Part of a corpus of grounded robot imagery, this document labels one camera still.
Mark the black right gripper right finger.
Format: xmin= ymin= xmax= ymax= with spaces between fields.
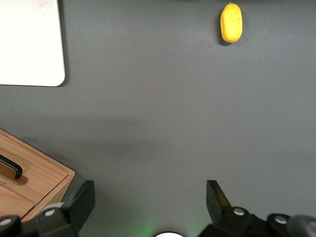
xmin=206 ymin=180 xmax=252 ymax=237

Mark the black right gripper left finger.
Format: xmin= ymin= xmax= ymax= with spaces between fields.
xmin=37 ymin=180 xmax=96 ymax=237

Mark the white rectangular tray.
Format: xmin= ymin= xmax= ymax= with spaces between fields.
xmin=0 ymin=0 xmax=66 ymax=87

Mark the wooden drawer front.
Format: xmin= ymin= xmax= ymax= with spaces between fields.
xmin=0 ymin=185 xmax=36 ymax=219
xmin=0 ymin=128 xmax=76 ymax=205

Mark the wooden two-drawer cabinet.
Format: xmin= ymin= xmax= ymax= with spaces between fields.
xmin=0 ymin=128 xmax=76 ymax=223

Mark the yellow lemon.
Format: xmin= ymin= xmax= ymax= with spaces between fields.
xmin=220 ymin=2 xmax=243 ymax=44

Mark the black drawer handle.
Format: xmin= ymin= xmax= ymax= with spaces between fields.
xmin=0 ymin=155 xmax=23 ymax=180

